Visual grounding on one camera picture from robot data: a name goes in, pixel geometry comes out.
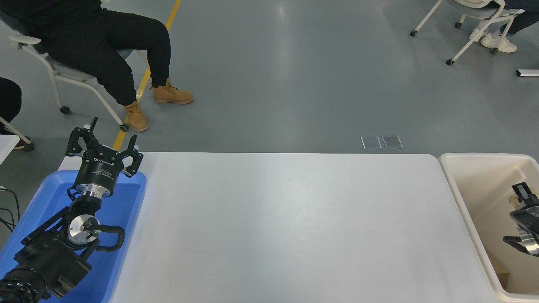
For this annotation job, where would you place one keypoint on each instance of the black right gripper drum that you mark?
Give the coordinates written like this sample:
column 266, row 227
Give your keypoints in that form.
column 528, row 218

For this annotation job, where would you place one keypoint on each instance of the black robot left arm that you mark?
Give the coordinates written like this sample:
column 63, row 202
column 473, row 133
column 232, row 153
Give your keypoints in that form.
column 50, row 261

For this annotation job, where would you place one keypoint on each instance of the seated person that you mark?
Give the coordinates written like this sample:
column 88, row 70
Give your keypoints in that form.
column 105, row 50

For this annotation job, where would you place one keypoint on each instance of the white metal bar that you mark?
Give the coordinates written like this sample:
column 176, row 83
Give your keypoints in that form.
column 528, row 73

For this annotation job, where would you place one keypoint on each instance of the clear floor plate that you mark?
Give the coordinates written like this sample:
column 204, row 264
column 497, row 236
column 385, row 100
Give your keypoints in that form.
column 392, row 142
column 371, row 143

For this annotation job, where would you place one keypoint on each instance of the large pale plastic bin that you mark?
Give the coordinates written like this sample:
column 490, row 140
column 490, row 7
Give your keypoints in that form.
column 484, row 189

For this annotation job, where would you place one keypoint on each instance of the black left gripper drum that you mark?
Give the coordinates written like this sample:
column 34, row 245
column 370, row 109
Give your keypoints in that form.
column 101, row 170

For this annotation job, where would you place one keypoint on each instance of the white frame office chair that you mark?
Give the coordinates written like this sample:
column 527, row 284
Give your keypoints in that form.
column 476, row 10
column 67, row 75

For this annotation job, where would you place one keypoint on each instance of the white chair leg with caster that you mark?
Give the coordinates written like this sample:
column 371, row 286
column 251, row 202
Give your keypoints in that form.
column 12, row 128

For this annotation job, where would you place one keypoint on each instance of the blue plastic tray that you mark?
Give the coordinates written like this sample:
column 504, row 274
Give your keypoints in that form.
column 126, row 202

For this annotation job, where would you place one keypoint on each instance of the white side table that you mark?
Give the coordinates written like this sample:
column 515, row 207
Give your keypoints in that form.
column 6, row 147

